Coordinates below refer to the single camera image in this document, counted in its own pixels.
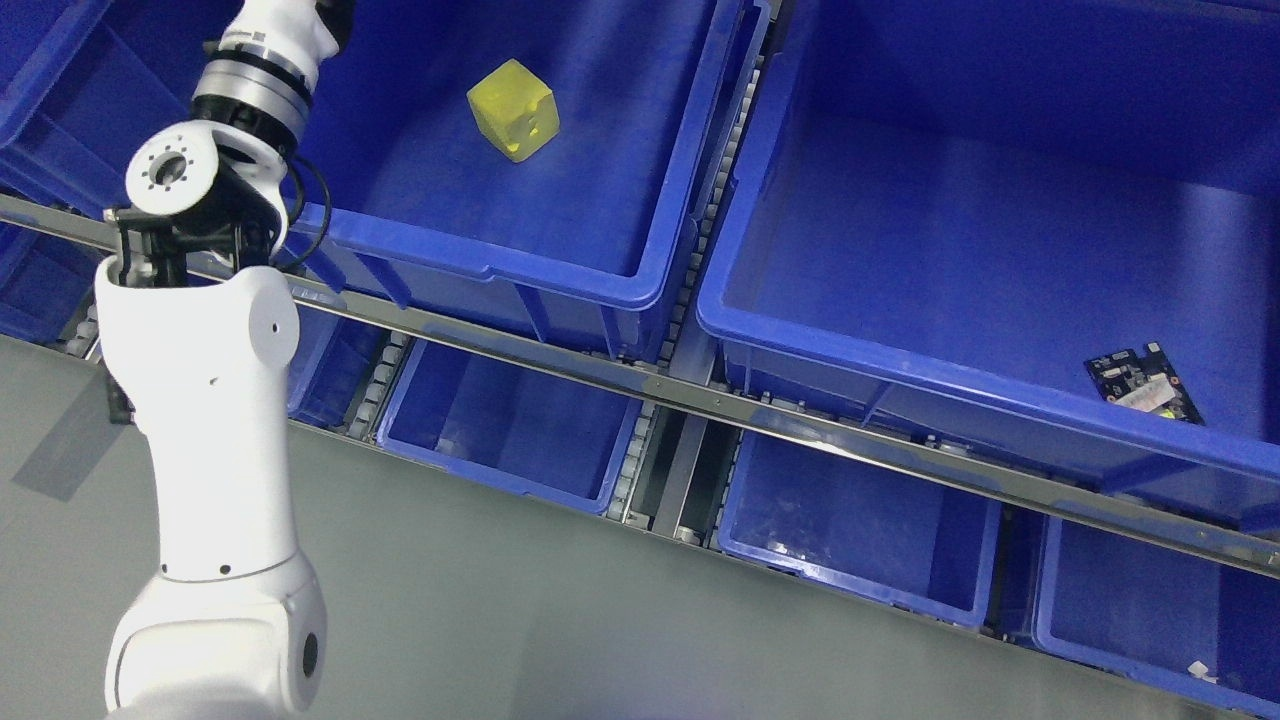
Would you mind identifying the yellow foam block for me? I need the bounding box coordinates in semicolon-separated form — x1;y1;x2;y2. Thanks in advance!
466;58;561;163

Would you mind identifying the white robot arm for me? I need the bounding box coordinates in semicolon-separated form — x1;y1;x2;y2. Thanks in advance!
93;1;355;719

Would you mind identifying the steel shelf rack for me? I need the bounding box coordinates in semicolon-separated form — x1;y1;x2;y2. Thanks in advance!
0;0;1280;641

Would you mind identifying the black circuit board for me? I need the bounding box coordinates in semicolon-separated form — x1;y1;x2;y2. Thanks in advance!
1083;341;1204;425

